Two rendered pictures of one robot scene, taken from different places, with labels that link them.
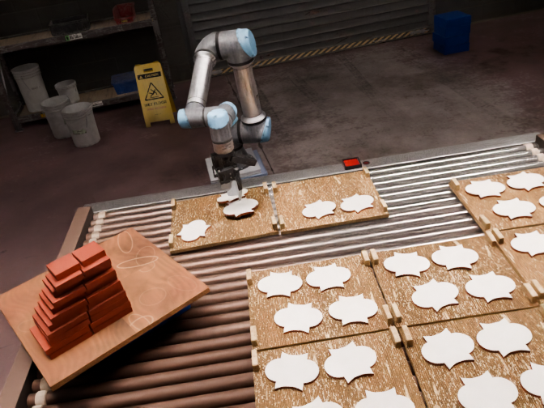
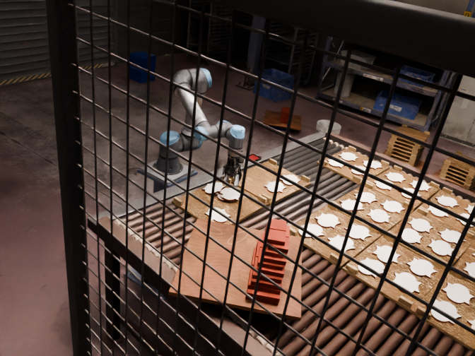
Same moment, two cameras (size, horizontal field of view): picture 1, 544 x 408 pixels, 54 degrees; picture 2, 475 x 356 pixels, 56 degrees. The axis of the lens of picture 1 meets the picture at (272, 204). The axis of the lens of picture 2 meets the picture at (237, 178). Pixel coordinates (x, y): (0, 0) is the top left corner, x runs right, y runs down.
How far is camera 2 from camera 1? 1.80 m
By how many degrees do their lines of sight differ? 43
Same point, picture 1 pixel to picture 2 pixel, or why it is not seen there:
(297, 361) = (368, 262)
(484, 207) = (347, 171)
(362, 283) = (344, 220)
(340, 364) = (385, 256)
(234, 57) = (200, 87)
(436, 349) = (408, 237)
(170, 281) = not seen: hidden behind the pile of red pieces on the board
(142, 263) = (242, 237)
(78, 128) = not seen: outside the picture
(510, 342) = (425, 226)
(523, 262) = (389, 193)
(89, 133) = not seen: outside the picture
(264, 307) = (317, 244)
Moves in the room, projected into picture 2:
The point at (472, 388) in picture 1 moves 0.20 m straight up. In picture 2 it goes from (435, 247) to (449, 215)
